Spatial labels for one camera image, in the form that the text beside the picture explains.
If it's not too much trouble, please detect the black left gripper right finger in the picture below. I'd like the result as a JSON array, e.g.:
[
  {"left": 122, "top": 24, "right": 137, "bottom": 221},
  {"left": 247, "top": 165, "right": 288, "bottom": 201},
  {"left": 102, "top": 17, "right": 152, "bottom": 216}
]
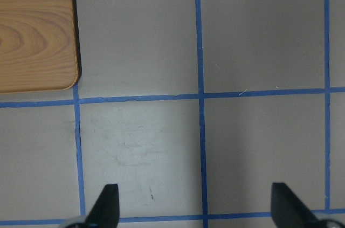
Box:
[{"left": 271, "top": 183, "right": 323, "bottom": 228}]

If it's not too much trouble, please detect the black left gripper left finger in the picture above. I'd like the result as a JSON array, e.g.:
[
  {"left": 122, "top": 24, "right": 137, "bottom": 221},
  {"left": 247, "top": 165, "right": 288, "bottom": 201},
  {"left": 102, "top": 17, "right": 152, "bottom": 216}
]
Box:
[{"left": 85, "top": 184, "right": 119, "bottom": 228}]

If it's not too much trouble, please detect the wooden tray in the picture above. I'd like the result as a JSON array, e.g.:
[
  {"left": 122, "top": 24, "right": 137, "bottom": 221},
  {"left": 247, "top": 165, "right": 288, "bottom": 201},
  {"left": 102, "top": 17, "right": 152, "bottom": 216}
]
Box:
[{"left": 1, "top": 0, "right": 81, "bottom": 94}]

